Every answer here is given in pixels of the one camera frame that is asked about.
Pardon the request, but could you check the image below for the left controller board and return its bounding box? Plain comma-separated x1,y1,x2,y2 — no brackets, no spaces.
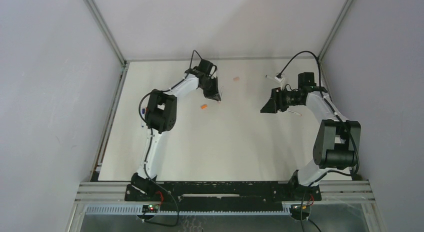
141,204,160,214

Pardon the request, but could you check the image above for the right controller board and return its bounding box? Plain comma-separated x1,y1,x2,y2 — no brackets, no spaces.
289,204,311,221

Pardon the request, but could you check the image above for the camera cable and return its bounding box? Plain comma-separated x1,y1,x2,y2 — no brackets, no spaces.
278,51,361,232
138,50,209,227

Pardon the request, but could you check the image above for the right camera cable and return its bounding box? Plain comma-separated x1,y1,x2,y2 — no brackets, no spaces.
278,51,361,232

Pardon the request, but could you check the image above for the white orange tip pen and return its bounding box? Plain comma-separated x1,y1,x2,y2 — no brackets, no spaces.
218,86,224,103

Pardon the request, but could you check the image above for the white cable duct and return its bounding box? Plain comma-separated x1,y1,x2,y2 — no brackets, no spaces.
85,204,290,215

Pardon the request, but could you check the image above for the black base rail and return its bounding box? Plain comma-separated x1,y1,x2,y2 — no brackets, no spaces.
124,181,322,211

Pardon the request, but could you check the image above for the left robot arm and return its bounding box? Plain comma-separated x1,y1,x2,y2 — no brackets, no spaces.
130,59,222,196

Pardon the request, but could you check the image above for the controller board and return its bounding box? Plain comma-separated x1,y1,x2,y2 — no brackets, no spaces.
141,204,160,214
289,204,311,221

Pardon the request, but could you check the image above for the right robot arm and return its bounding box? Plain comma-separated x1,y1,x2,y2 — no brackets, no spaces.
260,72,361,187

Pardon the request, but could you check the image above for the left camera cable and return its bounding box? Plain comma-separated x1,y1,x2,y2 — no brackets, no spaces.
138,50,209,227

